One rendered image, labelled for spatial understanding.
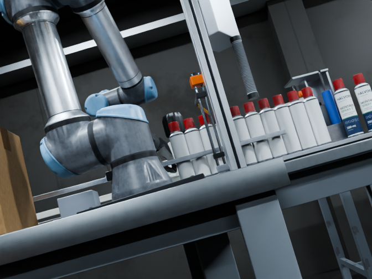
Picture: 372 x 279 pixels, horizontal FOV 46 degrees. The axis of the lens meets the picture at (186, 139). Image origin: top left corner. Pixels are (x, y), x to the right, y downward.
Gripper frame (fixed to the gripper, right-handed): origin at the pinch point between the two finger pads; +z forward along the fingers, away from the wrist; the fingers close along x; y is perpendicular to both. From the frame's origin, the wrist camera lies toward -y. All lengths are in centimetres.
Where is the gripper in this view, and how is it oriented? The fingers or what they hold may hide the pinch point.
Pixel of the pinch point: (173, 169)
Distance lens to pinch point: 143.6
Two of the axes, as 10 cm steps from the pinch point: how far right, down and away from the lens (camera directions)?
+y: -0.4, 1.7, 9.8
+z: 7.1, 7.0, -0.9
